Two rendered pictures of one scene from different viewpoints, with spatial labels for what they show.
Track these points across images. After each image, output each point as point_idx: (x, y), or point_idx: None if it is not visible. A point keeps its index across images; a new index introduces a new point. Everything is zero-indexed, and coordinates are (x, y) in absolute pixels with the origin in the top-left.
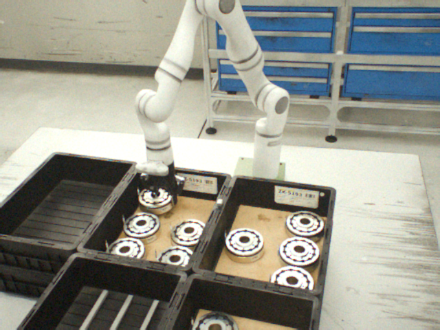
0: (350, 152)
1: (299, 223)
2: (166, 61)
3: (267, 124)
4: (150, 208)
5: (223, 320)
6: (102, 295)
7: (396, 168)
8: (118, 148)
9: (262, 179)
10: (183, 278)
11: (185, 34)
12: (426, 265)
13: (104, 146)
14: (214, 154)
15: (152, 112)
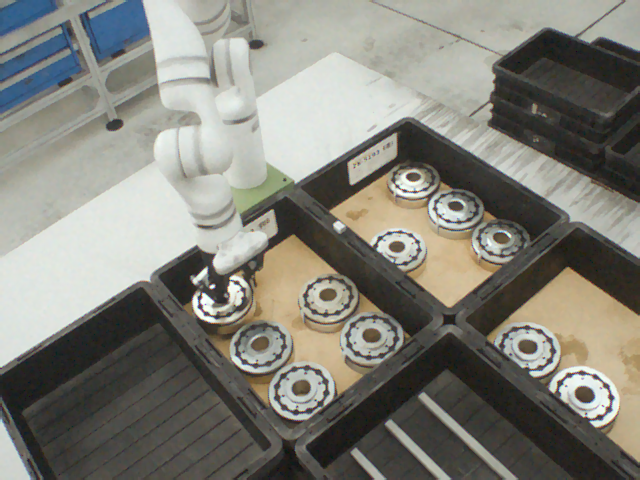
0: (273, 92)
1: (413, 183)
2: (179, 62)
3: (246, 100)
4: (241, 318)
5: (518, 333)
6: (359, 458)
7: (339, 77)
8: None
9: (328, 165)
10: (455, 331)
11: (172, 2)
12: (492, 142)
13: None
14: (127, 212)
15: (222, 155)
